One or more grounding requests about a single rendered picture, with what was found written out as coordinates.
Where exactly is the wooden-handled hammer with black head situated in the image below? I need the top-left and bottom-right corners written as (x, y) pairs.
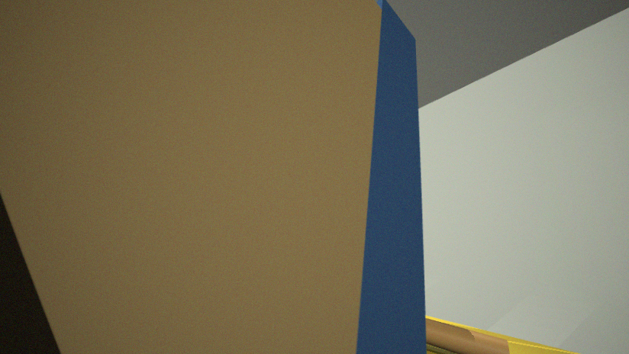
top-left (426, 318), bottom-right (510, 354)

